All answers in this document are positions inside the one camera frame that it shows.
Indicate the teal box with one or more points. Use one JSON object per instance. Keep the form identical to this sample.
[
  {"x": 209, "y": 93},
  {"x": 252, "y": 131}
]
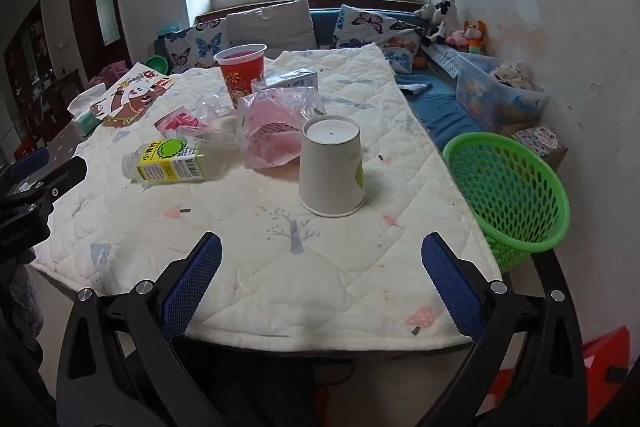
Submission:
[{"x": 169, "y": 30}]

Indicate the green tissue pack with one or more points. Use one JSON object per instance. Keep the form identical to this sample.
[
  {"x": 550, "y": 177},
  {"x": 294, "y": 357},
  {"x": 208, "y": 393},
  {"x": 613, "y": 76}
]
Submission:
[{"x": 87, "y": 119}]

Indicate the pink plush toy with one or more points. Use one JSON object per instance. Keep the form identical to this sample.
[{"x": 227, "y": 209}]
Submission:
[{"x": 457, "y": 39}]

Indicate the spotted cloth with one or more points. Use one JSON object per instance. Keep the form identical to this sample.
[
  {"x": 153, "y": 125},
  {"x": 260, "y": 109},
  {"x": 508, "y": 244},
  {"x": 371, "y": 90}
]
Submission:
[{"x": 510, "y": 74}]

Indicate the cardboard box patterned top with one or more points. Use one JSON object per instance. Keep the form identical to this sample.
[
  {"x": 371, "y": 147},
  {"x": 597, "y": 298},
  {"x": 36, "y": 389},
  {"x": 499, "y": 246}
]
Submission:
[{"x": 540, "y": 139}]

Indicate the green plastic basket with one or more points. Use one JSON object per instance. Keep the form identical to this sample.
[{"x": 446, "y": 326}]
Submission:
[{"x": 500, "y": 187}]

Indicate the dark cabinet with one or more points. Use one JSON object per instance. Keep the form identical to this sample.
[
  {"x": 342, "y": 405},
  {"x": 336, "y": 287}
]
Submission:
[{"x": 27, "y": 52}]

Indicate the white grey plush toy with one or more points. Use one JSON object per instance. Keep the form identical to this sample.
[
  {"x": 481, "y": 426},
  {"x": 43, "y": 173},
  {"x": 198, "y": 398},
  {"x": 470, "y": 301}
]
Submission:
[{"x": 424, "y": 11}]

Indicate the clear storage bin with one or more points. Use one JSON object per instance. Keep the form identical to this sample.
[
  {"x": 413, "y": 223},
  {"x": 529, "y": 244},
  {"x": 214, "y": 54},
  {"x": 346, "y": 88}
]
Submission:
[{"x": 480, "y": 97}]

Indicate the blue patterned folded mat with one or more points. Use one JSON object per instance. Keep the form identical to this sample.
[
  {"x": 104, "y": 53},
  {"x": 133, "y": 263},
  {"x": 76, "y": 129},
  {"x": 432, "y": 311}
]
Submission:
[{"x": 442, "y": 59}]

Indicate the pink cloth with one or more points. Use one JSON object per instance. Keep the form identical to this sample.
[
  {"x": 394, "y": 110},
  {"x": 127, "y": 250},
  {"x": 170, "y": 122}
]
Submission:
[{"x": 112, "y": 74}]

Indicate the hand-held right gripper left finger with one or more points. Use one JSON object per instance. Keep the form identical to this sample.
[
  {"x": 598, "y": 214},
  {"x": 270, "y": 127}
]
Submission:
[{"x": 192, "y": 279}]

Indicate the white paper cup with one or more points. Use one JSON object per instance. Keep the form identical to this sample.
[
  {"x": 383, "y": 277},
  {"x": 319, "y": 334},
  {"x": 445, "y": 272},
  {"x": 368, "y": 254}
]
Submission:
[{"x": 332, "y": 167}]

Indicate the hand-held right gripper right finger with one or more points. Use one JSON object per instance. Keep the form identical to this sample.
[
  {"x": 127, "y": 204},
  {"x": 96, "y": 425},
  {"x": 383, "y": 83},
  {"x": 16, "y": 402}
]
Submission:
[{"x": 452, "y": 279}]

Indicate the green bowl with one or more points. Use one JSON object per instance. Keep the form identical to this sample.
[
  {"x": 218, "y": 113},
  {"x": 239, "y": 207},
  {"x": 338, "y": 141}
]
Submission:
[{"x": 157, "y": 64}]

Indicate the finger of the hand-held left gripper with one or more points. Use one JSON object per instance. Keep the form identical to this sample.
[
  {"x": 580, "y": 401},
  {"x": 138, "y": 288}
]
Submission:
[
  {"x": 30, "y": 164},
  {"x": 60, "y": 179}
]

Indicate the dark wooden door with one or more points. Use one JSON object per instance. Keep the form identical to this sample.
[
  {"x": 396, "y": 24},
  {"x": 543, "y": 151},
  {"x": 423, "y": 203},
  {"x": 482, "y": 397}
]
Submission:
[{"x": 82, "y": 7}]

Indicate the plastic bottle yellow green label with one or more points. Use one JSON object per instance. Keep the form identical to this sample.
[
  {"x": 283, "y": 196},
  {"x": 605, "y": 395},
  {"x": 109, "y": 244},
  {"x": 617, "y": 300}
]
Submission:
[{"x": 165, "y": 162}]

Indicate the grey cushion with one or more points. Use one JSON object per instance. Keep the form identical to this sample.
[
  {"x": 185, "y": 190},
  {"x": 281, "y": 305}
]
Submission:
[{"x": 270, "y": 27}]

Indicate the cow plush toy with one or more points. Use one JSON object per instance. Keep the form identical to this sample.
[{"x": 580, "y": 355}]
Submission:
[{"x": 442, "y": 14}]

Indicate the white quilted blanket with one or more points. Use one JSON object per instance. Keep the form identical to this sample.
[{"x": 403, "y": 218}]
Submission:
[{"x": 250, "y": 267}]

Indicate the pink cookie packet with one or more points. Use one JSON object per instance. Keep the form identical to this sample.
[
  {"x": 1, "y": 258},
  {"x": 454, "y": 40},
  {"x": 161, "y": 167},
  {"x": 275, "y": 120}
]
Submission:
[{"x": 275, "y": 132}]

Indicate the clear plastic lid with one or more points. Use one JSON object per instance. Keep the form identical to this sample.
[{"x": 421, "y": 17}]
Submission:
[{"x": 212, "y": 104}]

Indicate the white blue milk carton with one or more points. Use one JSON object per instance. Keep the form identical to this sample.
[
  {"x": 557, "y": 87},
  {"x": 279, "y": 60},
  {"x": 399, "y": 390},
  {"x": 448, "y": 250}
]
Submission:
[{"x": 295, "y": 79}]

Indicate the small orange ball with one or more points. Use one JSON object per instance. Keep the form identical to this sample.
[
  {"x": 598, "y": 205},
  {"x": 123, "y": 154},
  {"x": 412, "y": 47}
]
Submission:
[{"x": 419, "y": 63}]

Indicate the red plastic cup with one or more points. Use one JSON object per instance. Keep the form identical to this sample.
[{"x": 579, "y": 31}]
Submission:
[{"x": 240, "y": 77}]

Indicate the red plastic stool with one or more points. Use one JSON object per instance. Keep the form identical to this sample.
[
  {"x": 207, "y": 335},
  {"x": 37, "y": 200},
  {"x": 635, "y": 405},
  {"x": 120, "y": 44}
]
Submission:
[{"x": 595, "y": 357}]

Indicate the small pink printed snack cup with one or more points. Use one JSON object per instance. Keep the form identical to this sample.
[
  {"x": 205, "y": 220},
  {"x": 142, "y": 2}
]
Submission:
[{"x": 177, "y": 122}]

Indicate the orange fox plush toy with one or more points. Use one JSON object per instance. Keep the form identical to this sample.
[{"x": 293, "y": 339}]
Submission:
[{"x": 475, "y": 34}]

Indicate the cartoon bear picture board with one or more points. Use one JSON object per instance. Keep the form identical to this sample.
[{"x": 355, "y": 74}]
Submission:
[{"x": 130, "y": 99}]

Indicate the butterfly print pillow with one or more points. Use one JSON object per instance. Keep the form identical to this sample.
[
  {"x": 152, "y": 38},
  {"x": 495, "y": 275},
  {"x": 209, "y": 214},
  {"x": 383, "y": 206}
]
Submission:
[
  {"x": 195, "y": 44},
  {"x": 370, "y": 27}
]

